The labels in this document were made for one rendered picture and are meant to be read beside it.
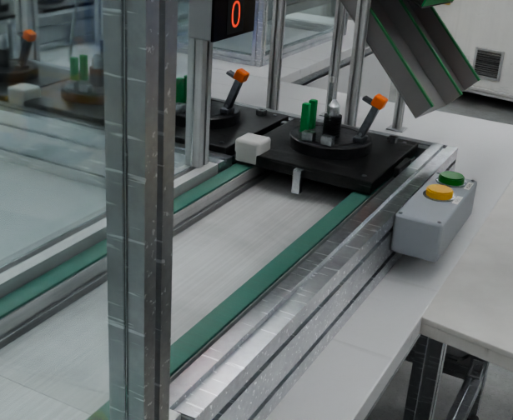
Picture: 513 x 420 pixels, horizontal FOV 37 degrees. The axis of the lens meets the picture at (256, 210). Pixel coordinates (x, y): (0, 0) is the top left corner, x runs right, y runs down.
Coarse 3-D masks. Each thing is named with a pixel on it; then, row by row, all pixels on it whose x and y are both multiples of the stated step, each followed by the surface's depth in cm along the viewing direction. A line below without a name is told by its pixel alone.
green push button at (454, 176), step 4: (440, 172) 123; (444, 172) 123; (448, 172) 123; (452, 172) 123; (456, 172) 123; (440, 176) 122; (444, 176) 122; (448, 176) 122; (452, 176) 122; (456, 176) 122; (460, 176) 122; (440, 180) 122; (444, 180) 121; (448, 180) 121; (452, 180) 121; (456, 180) 121; (460, 180) 121; (464, 180) 122; (448, 184) 121; (452, 184) 121; (456, 184) 121; (460, 184) 121
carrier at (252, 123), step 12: (216, 108) 142; (240, 108) 150; (252, 108) 150; (216, 120) 136; (228, 120) 138; (240, 120) 143; (252, 120) 143; (264, 120) 144; (276, 120) 144; (288, 120) 148; (216, 132) 135; (228, 132) 135; (240, 132) 136; (252, 132) 136; (264, 132) 140; (216, 144) 129; (228, 144) 130
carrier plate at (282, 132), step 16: (288, 128) 140; (272, 144) 131; (288, 144) 132; (384, 144) 135; (400, 144) 135; (416, 144) 136; (256, 160) 126; (272, 160) 125; (288, 160) 124; (304, 160) 125; (320, 160) 125; (336, 160) 126; (352, 160) 126; (368, 160) 127; (384, 160) 127; (400, 160) 129; (304, 176) 123; (320, 176) 121; (336, 176) 120; (352, 176) 120; (368, 176) 120; (384, 176) 123; (368, 192) 118
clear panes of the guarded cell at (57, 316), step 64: (0, 0) 33; (64, 0) 36; (0, 64) 34; (64, 64) 38; (0, 128) 35; (64, 128) 39; (0, 192) 36; (64, 192) 40; (0, 256) 37; (64, 256) 41; (0, 320) 38; (64, 320) 42; (0, 384) 39; (64, 384) 44
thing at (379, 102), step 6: (366, 96) 127; (378, 96) 125; (372, 102) 125; (378, 102) 125; (384, 102) 124; (372, 108) 126; (378, 108) 125; (372, 114) 126; (366, 120) 127; (372, 120) 127; (366, 126) 127; (360, 132) 128; (366, 132) 129
